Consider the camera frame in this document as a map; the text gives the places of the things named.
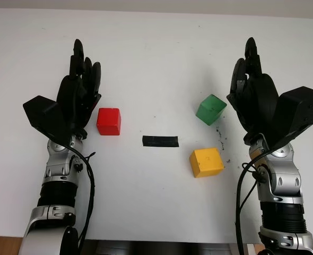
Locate black tape strip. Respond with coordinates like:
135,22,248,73
142,135,180,148

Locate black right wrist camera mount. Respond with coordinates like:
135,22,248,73
265,86,313,151

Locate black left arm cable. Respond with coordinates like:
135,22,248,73
66,144,97,255

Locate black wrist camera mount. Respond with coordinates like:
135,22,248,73
22,95,69,141
265,86,313,151

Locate yellow wooden block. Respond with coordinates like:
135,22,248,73
189,147,225,179

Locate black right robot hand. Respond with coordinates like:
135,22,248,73
227,37,279,141

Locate dark grey robot torso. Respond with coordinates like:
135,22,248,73
82,240,249,255

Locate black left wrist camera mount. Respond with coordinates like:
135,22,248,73
22,95,69,141

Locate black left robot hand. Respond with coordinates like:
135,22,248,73
56,39,103,139

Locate green wooden block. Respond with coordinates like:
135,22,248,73
195,93,228,126

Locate red wooden block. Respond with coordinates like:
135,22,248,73
97,107,122,136

